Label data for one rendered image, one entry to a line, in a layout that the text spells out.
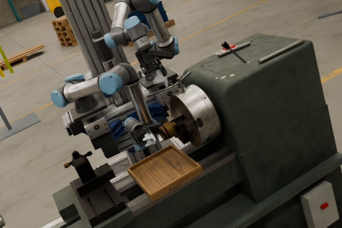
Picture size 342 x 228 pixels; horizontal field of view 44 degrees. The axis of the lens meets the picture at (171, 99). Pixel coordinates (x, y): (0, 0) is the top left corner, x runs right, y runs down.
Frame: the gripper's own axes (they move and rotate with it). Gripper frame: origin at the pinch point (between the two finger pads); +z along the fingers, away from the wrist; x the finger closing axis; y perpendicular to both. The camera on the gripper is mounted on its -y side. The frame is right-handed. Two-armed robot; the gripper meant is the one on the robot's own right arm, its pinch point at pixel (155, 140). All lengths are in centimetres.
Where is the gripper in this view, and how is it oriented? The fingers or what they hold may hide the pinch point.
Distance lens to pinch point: 215.9
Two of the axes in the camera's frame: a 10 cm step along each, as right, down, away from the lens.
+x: -3.0, -8.7, -3.8
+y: -8.6, 4.2, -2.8
